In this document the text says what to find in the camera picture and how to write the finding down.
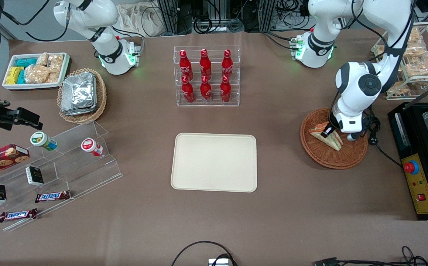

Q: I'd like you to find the triangular sandwich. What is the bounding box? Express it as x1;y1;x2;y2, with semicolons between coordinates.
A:
309;122;344;151

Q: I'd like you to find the brown round wicker basket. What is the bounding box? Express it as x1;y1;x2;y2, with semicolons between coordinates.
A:
300;108;368;170

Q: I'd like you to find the white rectangular snack tray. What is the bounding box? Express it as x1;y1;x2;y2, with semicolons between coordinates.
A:
2;52;70;91

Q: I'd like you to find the light oval wicker basket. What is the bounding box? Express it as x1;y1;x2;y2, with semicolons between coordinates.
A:
57;68;107;124

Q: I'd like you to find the beige plastic tray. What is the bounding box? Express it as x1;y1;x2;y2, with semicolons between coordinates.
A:
171;133;258;193

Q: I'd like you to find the green lid yogurt cup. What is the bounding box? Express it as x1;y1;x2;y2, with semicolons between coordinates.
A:
30;131;58;151

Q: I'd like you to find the yellow snack pack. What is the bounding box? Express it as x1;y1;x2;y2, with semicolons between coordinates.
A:
6;66;24;85

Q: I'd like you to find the silver foil packs stack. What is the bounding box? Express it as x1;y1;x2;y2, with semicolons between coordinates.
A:
61;72;97;116

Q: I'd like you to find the red lid yogurt cup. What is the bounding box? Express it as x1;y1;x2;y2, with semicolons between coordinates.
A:
81;137;104;157

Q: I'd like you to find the clear acrylic stepped shelf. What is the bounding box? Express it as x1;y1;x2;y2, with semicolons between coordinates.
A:
0;119;123;232

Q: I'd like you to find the snickers chocolate bar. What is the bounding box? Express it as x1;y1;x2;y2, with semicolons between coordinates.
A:
35;190;71;203
0;208;38;223

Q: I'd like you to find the black machine with yellow panel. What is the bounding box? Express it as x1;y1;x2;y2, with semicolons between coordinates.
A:
388;102;428;221

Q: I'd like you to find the red cola bottle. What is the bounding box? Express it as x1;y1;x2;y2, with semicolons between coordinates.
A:
181;76;195;103
199;49;212;79
200;75;212;102
179;50;194;81
220;75;232;103
222;49;233;78

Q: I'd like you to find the clear acrylic bottle rack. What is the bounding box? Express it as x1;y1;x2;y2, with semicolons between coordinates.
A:
174;45;240;108

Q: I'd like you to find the white cloth bag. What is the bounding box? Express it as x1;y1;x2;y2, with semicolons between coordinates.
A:
117;3;165;37

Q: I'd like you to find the black power cable with plug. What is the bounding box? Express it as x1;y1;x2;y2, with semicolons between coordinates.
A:
363;111;403;167

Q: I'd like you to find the black connector with cables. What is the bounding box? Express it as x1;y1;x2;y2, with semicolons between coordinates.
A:
313;246;428;266

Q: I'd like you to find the black looped cable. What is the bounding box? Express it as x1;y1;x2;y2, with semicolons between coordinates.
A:
171;241;238;266

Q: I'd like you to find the aluminium frame profile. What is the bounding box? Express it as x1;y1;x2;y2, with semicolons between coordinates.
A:
158;0;192;35

